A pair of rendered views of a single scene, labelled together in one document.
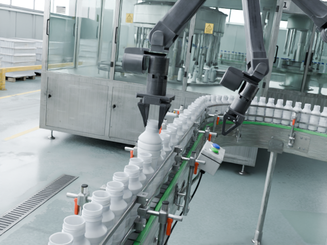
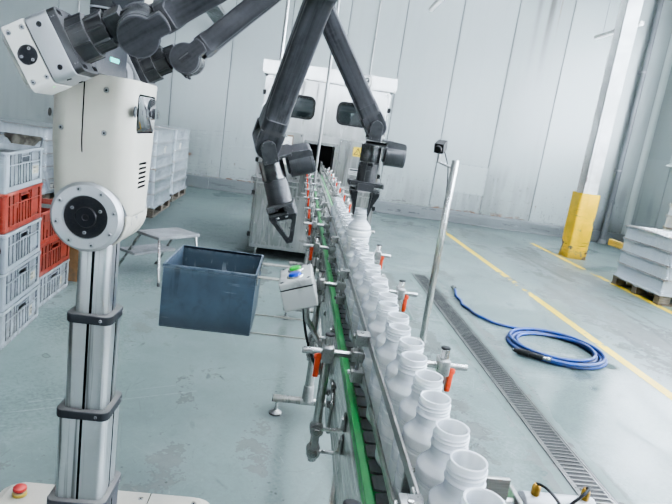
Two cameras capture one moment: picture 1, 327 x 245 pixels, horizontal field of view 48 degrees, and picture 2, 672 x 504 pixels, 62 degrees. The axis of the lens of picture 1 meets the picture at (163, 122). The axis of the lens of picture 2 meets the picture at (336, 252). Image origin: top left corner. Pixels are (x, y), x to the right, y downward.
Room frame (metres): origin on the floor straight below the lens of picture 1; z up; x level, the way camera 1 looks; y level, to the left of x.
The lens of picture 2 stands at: (2.57, -0.48, 1.44)
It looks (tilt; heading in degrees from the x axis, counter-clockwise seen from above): 12 degrees down; 163
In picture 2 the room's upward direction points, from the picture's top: 8 degrees clockwise
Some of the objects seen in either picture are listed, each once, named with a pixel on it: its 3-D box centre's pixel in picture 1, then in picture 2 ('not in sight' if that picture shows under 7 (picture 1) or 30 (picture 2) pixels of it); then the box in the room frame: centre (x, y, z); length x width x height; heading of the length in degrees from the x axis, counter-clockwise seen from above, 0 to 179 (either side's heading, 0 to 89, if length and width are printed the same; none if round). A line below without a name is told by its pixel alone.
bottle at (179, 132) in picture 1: (175, 141); (367, 306); (1.45, -0.06, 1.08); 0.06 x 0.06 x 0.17
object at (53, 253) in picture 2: not in sight; (26, 249); (-1.73, -1.49, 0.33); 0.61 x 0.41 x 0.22; 171
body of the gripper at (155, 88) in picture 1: (156, 87); (366, 174); (1.04, 0.03, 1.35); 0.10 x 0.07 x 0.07; 78
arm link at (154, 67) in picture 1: (156, 65); (372, 153); (1.04, 0.04, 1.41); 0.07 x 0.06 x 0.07; 79
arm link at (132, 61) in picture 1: (145, 52); (386, 144); (1.05, 0.07, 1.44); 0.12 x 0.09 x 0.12; 79
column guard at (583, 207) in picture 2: not in sight; (578, 225); (-5.34, 6.04, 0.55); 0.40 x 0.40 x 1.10; 78
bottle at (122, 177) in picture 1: (118, 207); not in sight; (0.81, 0.08, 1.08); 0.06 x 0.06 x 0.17
